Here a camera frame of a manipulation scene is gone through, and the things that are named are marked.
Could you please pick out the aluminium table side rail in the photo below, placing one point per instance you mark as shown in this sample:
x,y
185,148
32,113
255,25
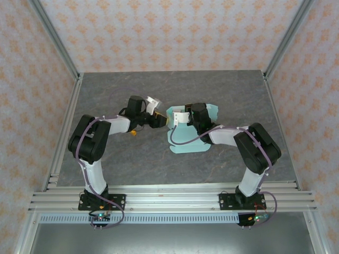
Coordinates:
x,y
280,119
64,132

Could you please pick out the teal paper box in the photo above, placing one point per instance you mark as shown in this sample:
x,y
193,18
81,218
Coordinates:
x,y
190,148

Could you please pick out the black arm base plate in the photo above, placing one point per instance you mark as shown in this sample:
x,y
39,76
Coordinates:
x,y
119,202
227,201

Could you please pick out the small orange block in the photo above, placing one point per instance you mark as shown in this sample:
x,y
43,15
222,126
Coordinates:
x,y
134,134

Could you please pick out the aluminium frame leg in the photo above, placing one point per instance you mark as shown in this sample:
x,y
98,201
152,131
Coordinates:
x,y
26,235
316,235

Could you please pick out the grey metal sheet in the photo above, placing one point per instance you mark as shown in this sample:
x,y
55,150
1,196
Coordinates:
x,y
169,238

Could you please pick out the aluminium frame post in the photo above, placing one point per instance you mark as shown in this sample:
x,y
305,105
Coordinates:
x,y
57,39
287,39

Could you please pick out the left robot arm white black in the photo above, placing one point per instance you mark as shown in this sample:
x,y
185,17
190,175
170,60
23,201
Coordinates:
x,y
90,143

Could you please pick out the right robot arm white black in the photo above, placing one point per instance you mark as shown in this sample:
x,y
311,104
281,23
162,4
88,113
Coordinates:
x,y
257,148

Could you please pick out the circuit board with LEDs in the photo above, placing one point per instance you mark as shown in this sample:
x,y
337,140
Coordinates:
x,y
100,217
258,218

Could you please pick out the aluminium mounting beam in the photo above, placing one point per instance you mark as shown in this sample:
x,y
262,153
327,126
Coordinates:
x,y
172,202

